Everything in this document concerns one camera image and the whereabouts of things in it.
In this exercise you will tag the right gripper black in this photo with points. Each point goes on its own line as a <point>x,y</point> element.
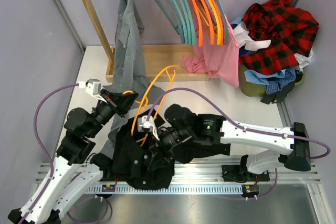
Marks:
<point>158,158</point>

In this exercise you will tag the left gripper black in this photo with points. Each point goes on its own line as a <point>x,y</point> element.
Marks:
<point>121,103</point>

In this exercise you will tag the red black plaid shirt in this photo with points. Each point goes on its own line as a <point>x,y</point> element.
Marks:
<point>291,31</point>

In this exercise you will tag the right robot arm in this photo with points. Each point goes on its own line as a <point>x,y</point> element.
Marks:
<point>286,147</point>

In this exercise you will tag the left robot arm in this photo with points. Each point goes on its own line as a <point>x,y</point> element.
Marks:
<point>61,187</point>

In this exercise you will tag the grey shirt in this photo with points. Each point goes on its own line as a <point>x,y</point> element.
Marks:
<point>129,65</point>

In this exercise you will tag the pink shirt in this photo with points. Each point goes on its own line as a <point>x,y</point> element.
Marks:
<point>215,60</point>

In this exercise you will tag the light blue shirt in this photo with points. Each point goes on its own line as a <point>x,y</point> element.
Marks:
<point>258,78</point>

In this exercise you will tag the white shirt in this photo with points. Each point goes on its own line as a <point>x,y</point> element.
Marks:
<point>245,41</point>

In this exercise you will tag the blue checked shirt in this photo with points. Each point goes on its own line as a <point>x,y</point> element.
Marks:
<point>276,84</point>

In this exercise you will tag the wooden clothes rack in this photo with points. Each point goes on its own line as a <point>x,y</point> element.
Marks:
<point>156,56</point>

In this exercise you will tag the olive green laundry basket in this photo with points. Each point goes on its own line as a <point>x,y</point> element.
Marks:
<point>258,90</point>

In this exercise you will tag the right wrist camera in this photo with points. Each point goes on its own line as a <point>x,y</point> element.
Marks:
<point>146,124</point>

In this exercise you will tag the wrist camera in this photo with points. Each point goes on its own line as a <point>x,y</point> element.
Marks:
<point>92,87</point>
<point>146,124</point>

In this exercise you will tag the aluminium rail base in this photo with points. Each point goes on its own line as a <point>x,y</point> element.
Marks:
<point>213,175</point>

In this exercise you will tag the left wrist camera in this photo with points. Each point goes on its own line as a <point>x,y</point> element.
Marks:
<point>92,87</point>

